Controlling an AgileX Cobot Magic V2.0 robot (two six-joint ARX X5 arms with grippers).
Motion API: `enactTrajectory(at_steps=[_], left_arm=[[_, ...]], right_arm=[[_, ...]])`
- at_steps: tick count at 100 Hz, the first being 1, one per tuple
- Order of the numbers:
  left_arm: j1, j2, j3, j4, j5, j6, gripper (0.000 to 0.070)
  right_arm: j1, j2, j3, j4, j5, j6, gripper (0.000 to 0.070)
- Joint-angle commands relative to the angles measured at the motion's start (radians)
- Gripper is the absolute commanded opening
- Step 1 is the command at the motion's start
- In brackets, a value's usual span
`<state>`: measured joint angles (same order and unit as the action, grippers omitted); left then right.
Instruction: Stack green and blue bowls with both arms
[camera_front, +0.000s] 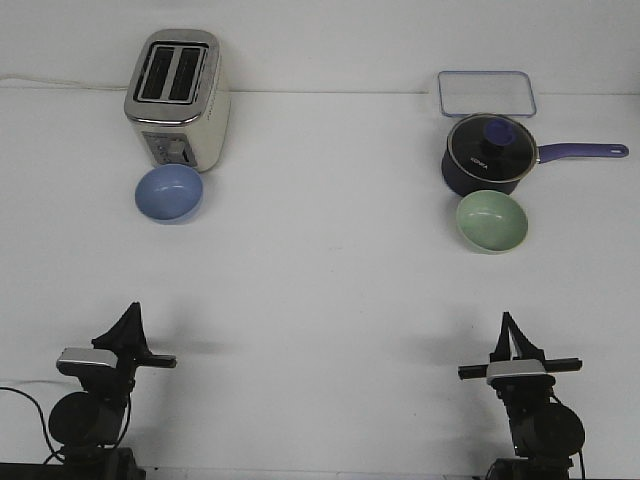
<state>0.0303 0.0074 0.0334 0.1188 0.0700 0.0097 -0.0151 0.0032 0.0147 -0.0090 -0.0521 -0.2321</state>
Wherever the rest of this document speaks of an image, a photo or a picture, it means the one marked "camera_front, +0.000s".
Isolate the white toaster power cable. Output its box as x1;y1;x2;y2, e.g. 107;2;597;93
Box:
0;73;132;92

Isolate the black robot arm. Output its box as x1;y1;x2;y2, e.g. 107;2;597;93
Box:
48;302;177;479
458;312;586;479

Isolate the glass pot lid blue knob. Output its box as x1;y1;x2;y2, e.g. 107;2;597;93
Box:
447;114;537;162

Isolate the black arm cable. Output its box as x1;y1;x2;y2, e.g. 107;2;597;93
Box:
0;385;66;466
549;392;587;480

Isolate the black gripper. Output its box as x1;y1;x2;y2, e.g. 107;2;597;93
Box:
458;312;582;399
78;302;177;399

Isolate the silver two-slot toaster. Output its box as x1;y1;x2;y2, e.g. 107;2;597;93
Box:
124;29;231;172

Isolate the blue bowl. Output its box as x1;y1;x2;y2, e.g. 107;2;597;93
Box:
134;164;204;224

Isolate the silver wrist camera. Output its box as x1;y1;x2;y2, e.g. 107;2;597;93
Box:
56;347;118;377
486;359;547;386

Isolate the clear container blue rim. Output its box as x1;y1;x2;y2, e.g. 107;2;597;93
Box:
436;70;537;118

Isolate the green bowl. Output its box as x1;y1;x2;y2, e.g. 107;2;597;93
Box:
455;190;529;254

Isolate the dark blue saucepan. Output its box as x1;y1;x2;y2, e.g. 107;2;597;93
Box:
441;143;629;196

